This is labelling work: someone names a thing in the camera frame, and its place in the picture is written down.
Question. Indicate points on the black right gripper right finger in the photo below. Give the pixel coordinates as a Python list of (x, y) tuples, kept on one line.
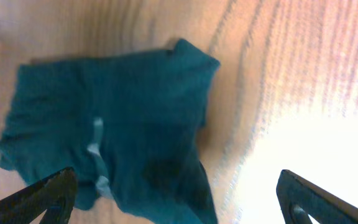
[(301, 201)]

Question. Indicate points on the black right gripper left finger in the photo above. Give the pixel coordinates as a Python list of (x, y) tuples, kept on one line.
[(52, 197)]

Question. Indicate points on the dark navy shirt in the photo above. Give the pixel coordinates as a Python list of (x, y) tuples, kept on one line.
[(127, 125)]

